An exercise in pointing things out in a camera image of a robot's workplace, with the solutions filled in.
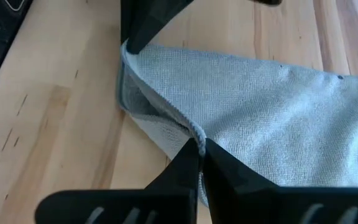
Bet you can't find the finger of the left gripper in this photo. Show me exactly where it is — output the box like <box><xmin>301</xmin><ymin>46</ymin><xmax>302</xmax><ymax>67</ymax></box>
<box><xmin>119</xmin><ymin>0</ymin><xmax>149</xmax><ymax>45</ymax></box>
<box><xmin>125</xmin><ymin>0</ymin><xmax>195</xmax><ymax>55</ymax></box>

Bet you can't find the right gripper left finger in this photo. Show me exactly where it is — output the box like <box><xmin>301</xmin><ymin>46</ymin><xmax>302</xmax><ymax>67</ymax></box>
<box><xmin>145</xmin><ymin>138</ymin><xmax>202</xmax><ymax>224</ymax></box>

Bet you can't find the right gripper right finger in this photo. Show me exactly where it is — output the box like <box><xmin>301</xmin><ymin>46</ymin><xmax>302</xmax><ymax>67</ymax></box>
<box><xmin>202</xmin><ymin>138</ymin><xmax>280</xmax><ymax>224</ymax></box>

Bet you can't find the grey microfiber towel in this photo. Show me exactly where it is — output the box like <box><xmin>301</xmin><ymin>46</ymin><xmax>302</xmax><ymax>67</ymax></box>
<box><xmin>116</xmin><ymin>40</ymin><xmax>358</xmax><ymax>208</ymax></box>

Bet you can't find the black left camera cable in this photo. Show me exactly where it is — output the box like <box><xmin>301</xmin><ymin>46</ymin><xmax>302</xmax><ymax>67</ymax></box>
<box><xmin>250</xmin><ymin>0</ymin><xmax>283</xmax><ymax>6</ymax></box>

